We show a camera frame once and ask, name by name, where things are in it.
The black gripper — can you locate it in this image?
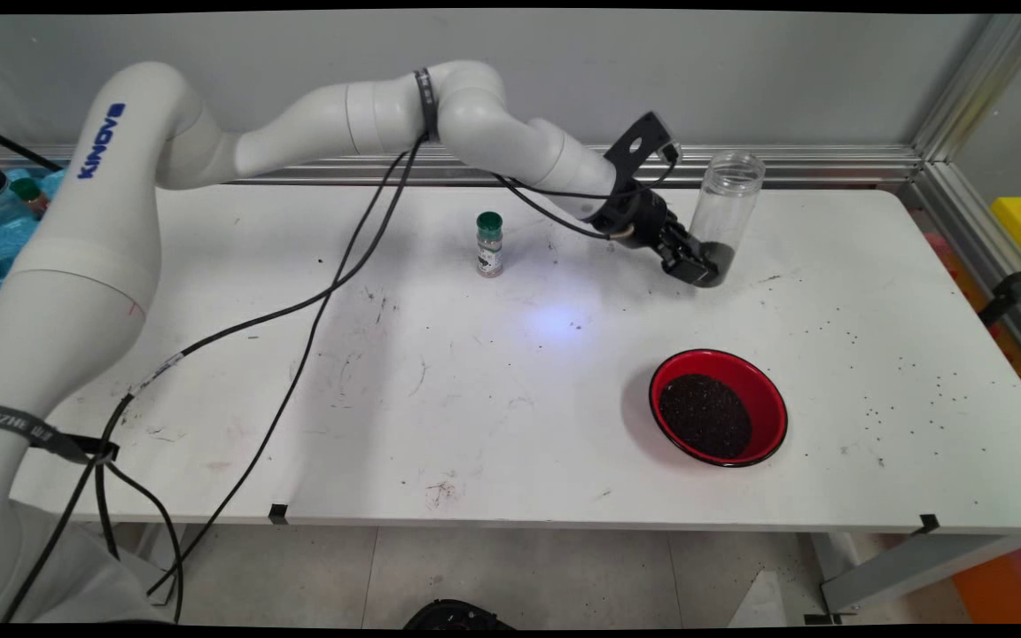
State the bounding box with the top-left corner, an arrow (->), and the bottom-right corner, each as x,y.
604,188 -> 722,287

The black seed heap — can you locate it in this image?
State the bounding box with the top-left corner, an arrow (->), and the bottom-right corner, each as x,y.
697,241 -> 736,289
659,373 -> 753,460

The clear plastic jar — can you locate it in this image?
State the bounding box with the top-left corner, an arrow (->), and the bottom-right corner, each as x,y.
686,151 -> 767,289

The red bowl black rim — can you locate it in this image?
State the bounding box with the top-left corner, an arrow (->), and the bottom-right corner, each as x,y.
649,348 -> 789,468

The spice bottle green cap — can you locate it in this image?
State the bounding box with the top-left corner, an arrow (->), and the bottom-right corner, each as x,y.
476,211 -> 504,279

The black clamp stand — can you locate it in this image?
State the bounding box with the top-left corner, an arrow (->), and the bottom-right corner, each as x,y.
978,248 -> 1021,327

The grey metal table leg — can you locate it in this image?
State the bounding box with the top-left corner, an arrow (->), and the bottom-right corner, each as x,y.
821,532 -> 1021,614

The black round floor object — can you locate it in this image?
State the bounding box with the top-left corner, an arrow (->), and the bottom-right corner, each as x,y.
404,599 -> 511,632

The orange crate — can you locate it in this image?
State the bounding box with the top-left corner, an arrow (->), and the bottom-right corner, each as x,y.
954,536 -> 1021,623

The brown bottle green cap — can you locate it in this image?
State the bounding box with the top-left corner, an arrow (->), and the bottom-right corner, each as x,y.
10,177 -> 51,218

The thin black rod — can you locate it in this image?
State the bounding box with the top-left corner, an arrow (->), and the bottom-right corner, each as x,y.
0,121 -> 64,173

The black camera mounting bracket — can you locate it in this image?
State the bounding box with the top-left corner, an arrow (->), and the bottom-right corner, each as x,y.
604,111 -> 682,222

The long aluminium frame rail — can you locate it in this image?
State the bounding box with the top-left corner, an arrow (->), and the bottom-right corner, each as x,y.
0,142 -> 924,189

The short aluminium frame rail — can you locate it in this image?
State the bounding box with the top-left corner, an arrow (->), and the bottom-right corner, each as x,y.
905,159 -> 1021,386

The short black velcro strap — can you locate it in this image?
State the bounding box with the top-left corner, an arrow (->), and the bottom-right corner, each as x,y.
413,67 -> 440,143

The aluminium frame corner post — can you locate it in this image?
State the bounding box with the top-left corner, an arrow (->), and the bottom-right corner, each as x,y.
909,13 -> 1021,165

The plain black cable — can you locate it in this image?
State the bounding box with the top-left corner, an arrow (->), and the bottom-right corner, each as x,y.
94,133 -> 627,623

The black cable white label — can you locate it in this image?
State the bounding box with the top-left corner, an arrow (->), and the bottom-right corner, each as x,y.
1,142 -> 682,623

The long black velcro strap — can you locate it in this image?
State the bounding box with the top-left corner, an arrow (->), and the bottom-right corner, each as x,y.
0,403 -> 120,466

